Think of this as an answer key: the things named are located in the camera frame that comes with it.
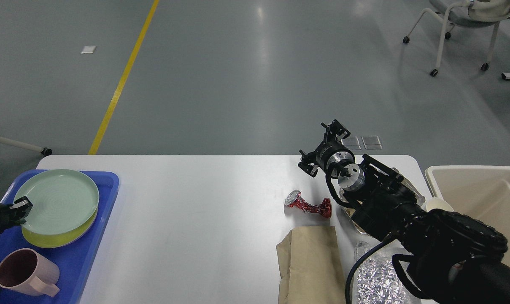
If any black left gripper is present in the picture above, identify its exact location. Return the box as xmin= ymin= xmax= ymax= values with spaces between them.
xmin=0 ymin=196 xmax=33 ymax=234

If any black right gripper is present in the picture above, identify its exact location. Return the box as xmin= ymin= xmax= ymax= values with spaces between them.
xmin=298 ymin=119 xmax=351 ymax=177

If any light green plate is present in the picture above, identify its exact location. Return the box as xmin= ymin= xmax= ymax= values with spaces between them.
xmin=14 ymin=169 xmax=99 ymax=235

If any pink mug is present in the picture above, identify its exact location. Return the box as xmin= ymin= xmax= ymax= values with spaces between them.
xmin=0 ymin=248 xmax=60 ymax=298

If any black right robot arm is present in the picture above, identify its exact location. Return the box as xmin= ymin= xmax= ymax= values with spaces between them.
xmin=298 ymin=120 xmax=510 ymax=304

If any left floor plate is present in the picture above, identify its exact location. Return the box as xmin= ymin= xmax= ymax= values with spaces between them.
xmin=341 ymin=136 xmax=362 ymax=151

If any floor plate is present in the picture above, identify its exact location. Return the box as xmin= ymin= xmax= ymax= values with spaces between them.
xmin=341 ymin=136 xmax=362 ymax=151
xmin=362 ymin=136 xmax=383 ymax=149

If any yellow plate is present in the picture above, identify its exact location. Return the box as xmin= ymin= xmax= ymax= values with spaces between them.
xmin=21 ymin=209 xmax=99 ymax=249

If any right floor plate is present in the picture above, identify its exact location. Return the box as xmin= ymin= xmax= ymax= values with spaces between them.
xmin=362 ymin=136 xmax=383 ymax=149

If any crushed red can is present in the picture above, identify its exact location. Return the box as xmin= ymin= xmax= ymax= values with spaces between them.
xmin=283 ymin=189 xmax=332 ymax=219

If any blue plastic tray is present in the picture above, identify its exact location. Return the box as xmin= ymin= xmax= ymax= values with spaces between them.
xmin=0 ymin=171 xmax=120 ymax=304

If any white stand leg with caster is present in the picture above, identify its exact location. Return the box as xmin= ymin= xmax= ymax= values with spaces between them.
xmin=0 ymin=136 xmax=52 ymax=157

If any brown paper bag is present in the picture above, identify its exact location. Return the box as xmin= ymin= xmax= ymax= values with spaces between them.
xmin=276 ymin=225 xmax=345 ymax=304

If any white paper cup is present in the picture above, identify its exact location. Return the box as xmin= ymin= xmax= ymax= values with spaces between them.
xmin=421 ymin=198 xmax=455 ymax=212

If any crumpled aluminium foil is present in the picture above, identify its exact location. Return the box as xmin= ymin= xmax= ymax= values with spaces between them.
xmin=351 ymin=241 xmax=422 ymax=304

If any white floor marker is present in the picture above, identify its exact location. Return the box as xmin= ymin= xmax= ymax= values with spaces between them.
xmin=80 ymin=46 xmax=97 ymax=54

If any beige plastic bin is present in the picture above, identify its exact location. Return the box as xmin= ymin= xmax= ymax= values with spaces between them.
xmin=425 ymin=165 xmax=510 ymax=267

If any white office chair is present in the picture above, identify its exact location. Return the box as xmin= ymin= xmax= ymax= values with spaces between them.
xmin=402 ymin=0 xmax=510 ymax=77

